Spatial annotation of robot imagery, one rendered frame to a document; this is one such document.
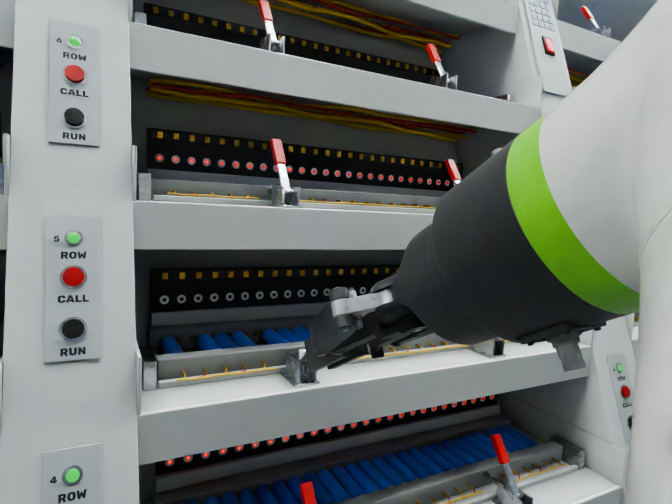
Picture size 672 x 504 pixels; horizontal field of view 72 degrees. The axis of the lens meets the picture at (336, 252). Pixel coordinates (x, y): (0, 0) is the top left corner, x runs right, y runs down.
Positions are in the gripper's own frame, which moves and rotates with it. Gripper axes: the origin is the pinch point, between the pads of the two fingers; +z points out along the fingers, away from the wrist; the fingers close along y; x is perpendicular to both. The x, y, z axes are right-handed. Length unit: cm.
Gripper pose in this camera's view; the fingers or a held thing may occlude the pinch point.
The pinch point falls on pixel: (334, 346)
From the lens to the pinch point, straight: 42.7
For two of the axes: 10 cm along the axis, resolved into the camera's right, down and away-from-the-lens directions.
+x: -1.9, -9.2, 3.4
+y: 8.8, 0.0, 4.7
